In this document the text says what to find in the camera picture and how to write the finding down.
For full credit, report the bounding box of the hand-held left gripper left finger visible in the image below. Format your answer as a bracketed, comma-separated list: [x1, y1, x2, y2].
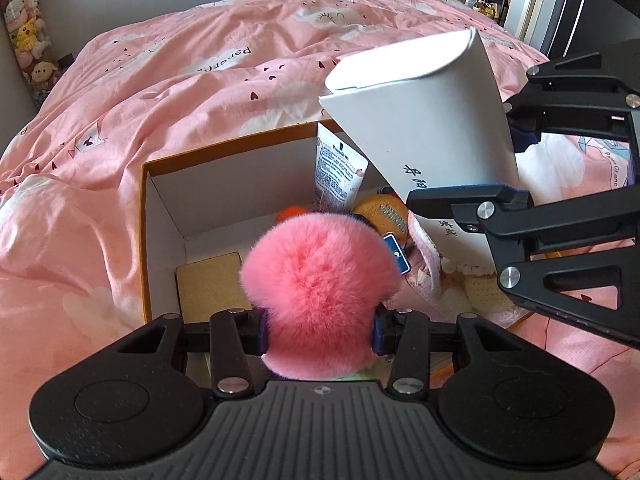
[119, 309, 272, 399]

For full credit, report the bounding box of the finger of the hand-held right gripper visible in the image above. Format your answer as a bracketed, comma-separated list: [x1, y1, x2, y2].
[407, 184, 640, 349]
[504, 39, 640, 157]

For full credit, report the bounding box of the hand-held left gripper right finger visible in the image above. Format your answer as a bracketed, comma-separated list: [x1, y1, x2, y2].
[372, 307, 522, 397]

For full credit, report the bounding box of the pink fluffy pom-pom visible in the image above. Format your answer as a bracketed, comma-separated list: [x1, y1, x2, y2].
[239, 212, 402, 381]

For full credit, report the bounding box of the long white box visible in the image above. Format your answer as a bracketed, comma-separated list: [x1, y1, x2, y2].
[318, 27, 522, 268]

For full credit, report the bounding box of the crocheted orange ball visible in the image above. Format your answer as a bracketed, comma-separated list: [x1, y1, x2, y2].
[273, 203, 307, 225]

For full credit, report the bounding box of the white lotion tube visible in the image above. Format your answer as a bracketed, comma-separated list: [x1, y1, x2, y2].
[313, 123, 371, 209]

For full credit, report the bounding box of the orange cardboard box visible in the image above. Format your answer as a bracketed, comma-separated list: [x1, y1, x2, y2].
[134, 119, 535, 333]

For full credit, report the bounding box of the blue card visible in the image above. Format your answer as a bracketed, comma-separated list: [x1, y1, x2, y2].
[384, 231, 412, 277]

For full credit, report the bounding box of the dark grey wardrobe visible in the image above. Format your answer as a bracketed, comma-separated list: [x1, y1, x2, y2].
[520, 0, 640, 63]

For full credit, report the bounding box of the white crocheted bunny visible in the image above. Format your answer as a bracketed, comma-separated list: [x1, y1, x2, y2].
[406, 209, 532, 327]

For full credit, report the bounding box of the pink printed blanket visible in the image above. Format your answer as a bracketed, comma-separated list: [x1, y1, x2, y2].
[0, 0, 640, 480]

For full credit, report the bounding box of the hanging stack of plush toys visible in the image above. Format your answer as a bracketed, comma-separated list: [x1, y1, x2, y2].
[0, 0, 57, 103]

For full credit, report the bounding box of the orange plush keychain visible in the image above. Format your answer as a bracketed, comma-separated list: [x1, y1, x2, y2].
[349, 194, 410, 247]

